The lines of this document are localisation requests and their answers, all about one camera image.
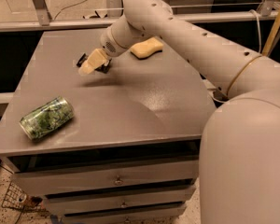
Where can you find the black rxbar chocolate bar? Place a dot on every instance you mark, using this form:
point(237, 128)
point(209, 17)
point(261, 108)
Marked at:
point(103, 68)

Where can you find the grey drawer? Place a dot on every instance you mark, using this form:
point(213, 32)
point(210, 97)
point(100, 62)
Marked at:
point(128, 215)
point(119, 200)
point(105, 176)

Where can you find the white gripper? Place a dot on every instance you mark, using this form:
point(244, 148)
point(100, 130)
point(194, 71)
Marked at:
point(108, 43)

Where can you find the grey drawer cabinet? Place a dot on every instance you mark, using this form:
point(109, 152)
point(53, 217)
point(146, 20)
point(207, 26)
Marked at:
point(140, 110)

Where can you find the grey metal railing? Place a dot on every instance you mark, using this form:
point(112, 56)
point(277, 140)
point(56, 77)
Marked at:
point(16, 15)

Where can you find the middle grey drawer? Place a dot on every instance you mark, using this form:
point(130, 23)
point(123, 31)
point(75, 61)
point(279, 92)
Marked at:
point(119, 200)

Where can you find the top grey drawer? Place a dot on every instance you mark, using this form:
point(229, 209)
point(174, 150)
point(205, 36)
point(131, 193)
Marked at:
point(105, 176)

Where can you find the yellow sponge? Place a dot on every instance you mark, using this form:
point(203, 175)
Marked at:
point(146, 48)

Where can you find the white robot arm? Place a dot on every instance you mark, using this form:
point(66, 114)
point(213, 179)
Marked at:
point(239, 163)

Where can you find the metal wire basket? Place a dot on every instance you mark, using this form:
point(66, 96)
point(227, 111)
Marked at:
point(15, 199)

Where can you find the bottom grey drawer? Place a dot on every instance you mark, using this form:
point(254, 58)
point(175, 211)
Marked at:
point(128, 215)

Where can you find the green soda can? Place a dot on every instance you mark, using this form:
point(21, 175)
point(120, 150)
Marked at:
point(47, 118)

